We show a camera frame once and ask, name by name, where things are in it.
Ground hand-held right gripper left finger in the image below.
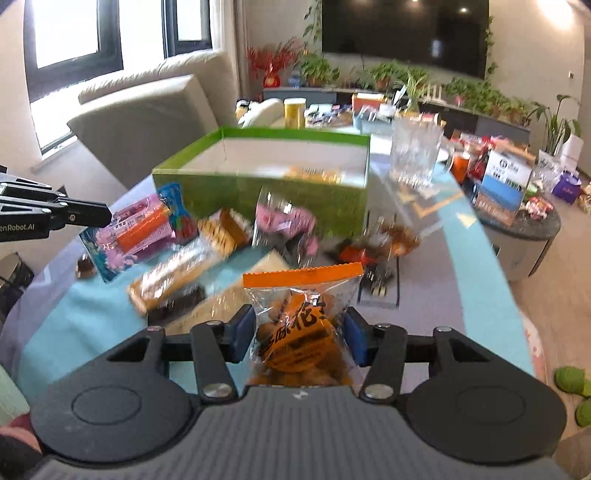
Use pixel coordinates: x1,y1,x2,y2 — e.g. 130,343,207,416
105,304,257,401

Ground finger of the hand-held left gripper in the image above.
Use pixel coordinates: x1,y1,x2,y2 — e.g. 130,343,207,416
0,174,113,228

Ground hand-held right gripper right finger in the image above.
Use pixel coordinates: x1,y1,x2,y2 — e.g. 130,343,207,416
344,306,498,403

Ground brown braised egg packet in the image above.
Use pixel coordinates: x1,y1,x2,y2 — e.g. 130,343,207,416
76,254,99,280

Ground blue pink sausage packet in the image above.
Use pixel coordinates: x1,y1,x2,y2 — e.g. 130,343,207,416
79,182,197,283

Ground orange clear snack packet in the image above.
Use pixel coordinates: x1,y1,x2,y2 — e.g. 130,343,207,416
243,262,364,389

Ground green cardboard box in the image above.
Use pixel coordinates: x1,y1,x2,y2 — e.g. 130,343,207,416
152,127,371,248

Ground black snack packet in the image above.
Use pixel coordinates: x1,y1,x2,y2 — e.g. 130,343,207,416
359,265,400,306

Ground dark chocolate bar packet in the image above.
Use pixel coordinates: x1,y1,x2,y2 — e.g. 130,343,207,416
148,284,206,325

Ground brown white striped bar packet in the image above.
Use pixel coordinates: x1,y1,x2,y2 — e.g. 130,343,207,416
128,244,219,315

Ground red brown snack packet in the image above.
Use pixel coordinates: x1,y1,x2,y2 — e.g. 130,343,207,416
332,222,422,269

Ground beige cushioned chair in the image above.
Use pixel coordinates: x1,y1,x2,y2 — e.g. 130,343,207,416
67,74,221,191

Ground orange biscuit packet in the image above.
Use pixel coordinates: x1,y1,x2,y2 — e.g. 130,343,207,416
198,208,253,259

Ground pink snack packet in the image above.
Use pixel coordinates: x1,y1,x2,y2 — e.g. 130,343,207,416
253,187,320,260

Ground yellow snack packet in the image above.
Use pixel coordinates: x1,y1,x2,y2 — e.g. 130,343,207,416
283,165,348,184

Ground beige sofa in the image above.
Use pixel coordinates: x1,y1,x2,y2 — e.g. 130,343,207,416
78,48,242,136

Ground black framed window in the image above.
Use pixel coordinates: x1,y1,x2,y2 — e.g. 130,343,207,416
23,0,214,156

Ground round grey side table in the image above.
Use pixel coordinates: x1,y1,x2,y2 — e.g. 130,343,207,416
475,202,563,283

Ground clear plastic container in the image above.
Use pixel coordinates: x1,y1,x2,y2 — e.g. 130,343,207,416
389,114,456,188

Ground blue white printed box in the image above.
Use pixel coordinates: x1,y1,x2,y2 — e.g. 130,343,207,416
475,150,535,228

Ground yellow can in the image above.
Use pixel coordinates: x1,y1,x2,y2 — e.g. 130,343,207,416
283,98,307,129

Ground red flower decoration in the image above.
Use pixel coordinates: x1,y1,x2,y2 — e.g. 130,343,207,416
246,44,299,89

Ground potted spider plant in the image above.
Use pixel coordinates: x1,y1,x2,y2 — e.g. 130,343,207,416
396,69,435,114

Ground purple gift bag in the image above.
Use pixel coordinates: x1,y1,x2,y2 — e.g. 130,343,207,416
551,169,583,205

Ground potted green plant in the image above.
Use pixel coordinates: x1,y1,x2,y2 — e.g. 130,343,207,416
299,52,341,88
507,96,533,126
368,60,408,92
444,76,509,113

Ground hanging green vine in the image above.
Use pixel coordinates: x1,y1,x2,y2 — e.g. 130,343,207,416
484,14,500,80
301,0,325,48

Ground tall plant in white pot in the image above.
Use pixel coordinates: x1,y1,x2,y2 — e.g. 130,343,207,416
527,95,583,172

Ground black television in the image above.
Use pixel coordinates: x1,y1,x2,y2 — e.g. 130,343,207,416
322,0,490,78

